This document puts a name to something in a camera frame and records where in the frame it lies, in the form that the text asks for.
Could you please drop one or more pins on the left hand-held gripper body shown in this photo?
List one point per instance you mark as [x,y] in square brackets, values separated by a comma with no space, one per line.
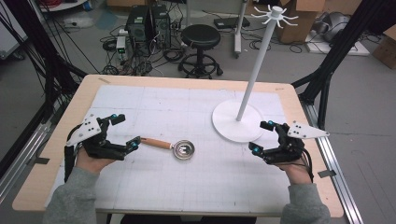
[93,146]

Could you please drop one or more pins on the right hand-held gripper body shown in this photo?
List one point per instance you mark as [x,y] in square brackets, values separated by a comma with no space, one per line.
[289,149]

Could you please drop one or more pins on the person's left hand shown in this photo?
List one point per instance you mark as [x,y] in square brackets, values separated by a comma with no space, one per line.
[90,162]

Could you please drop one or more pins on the person's right hand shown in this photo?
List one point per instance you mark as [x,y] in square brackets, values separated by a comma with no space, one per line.
[297,172]

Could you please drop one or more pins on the white hook stand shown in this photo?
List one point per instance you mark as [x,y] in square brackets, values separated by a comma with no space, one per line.
[230,124]

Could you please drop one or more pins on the black tape piece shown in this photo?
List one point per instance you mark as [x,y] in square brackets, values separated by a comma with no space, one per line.
[327,173]
[39,160]

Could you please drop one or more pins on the white grid mat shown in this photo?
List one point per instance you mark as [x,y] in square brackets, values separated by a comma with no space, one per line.
[174,180]

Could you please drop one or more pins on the small white device green display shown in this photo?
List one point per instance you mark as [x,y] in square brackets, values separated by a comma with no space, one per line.
[120,45]

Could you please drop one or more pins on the black computer tower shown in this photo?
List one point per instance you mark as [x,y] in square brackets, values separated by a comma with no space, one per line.
[137,28]
[162,26]

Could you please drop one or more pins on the white floor stand pole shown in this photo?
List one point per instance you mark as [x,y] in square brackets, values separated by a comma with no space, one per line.
[238,31]

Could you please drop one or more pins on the large open cardboard box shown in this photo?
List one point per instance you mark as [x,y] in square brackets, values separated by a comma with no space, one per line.
[299,25]

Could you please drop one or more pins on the flat black box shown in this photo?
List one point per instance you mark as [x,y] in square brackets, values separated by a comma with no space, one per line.
[230,22]

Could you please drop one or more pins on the black round stool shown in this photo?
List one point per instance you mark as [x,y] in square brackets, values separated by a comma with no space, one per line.
[200,35]

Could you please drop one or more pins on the white flat board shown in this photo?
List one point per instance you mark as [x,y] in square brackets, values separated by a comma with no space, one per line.
[358,49]

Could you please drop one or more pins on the grey rounded device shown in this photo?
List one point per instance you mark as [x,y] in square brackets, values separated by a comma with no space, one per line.
[334,25]

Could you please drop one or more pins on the small cardboard box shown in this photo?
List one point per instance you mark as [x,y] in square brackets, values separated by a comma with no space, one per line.
[386,46]

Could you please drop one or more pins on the aluminium rail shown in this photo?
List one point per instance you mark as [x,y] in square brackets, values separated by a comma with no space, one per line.
[336,161]
[21,165]

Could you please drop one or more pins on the black metal frame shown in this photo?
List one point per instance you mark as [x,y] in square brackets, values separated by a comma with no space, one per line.
[46,62]
[336,53]

